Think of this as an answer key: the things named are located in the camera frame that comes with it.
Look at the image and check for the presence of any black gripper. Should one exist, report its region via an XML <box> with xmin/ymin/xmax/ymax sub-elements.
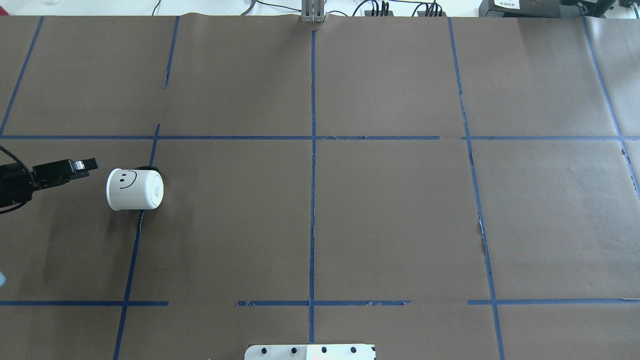
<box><xmin>0</xmin><ymin>158</ymin><xmax>99</xmax><ymax>208</ymax></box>

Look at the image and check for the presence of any white smiley face mug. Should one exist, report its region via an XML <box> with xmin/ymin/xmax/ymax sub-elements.
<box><xmin>105</xmin><ymin>166</ymin><xmax>164</xmax><ymax>211</ymax></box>

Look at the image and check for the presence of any black power strip left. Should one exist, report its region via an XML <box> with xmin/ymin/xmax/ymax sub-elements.
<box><xmin>359</xmin><ymin>0</ymin><xmax>394</xmax><ymax>18</ymax></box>

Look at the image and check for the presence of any black power strip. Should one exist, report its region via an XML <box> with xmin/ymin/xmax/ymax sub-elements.
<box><xmin>359</xmin><ymin>0</ymin><xmax>394</xmax><ymax>18</ymax></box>
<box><xmin>411</xmin><ymin>0</ymin><xmax>447</xmax><ymax>18</ymax></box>

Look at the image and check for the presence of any brown paper table cover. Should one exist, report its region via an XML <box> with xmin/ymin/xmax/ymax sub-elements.
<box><xmin>1</xmin><ymin>13</ymin><xmax>639</xmax><ymax>360</ymax></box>

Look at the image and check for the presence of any black power strip right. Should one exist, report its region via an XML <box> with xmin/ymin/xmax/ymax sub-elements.
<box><xmin>411</xmin><ymin>0</ymin><xmax>447</xmax><ymax>18</ymax></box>

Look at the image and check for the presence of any blue tape strip lengthwise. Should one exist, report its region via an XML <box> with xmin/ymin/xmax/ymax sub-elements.
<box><xmin>446</xmin><ymin>17</ymin><xmax>506</xmax><ymax>360</ymax></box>

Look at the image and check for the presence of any blue tape strip crosswise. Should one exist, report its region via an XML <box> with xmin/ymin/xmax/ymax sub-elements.
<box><xmin>467</xmin><ymin>298</ymin><xmax>640</xmax><ymax>306</ymax></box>

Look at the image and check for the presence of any black box with label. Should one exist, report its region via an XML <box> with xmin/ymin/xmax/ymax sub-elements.
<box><xmin>478</xmin><ymin>0</ymin><xmax>616</xmax><ymax>19</ymax></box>

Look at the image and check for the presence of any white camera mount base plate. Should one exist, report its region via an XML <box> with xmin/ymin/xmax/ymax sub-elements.
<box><xmin>244</xmin><ymin>343</ymin><xmax>377</xmax><ymax>360</ymax></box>

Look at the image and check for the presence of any grey aluminium frame post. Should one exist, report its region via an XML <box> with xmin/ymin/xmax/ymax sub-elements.
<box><xmin>301</xmin><ymin>0</ymin><xmax>327</xmax><ymax>23</ymax></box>

